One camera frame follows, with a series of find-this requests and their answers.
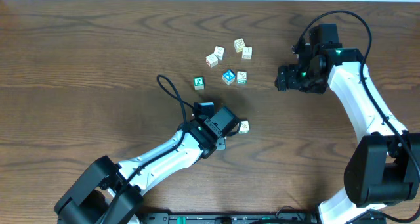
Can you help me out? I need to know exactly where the green picture block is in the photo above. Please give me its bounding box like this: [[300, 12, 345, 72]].
[[238, 120, 250, 134]]

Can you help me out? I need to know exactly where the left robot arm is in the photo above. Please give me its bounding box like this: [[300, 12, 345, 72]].
[[54, 103, 241, 223]]

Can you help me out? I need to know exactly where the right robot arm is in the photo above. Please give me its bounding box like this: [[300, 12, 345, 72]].
[[275, 41, 419, 223]]

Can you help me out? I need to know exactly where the green letter block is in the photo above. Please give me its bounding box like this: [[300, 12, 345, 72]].
[[194, 76, 205, 91]]

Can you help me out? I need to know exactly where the blue letter X block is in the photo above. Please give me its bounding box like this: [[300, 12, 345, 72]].
[[222, 70, 236, 85]]

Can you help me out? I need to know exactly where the teal picture block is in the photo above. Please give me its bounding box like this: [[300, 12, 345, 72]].
[[236, 71, 247, 84]]

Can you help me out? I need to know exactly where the tan picture block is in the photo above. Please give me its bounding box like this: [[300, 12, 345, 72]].
[[241, 47, 253, 60]]

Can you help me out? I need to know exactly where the red edged white block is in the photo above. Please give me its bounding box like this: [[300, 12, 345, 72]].
[[205, 53, 219, 68]]

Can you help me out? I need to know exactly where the yellow picture block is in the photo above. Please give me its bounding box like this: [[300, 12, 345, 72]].
[[234, 38, 245, 53]]

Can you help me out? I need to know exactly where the white picture block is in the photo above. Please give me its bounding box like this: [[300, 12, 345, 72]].
[[213, 46, 225, 60]]

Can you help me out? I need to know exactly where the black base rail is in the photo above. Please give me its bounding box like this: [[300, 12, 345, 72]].
[[137, 206, 322, 224]]

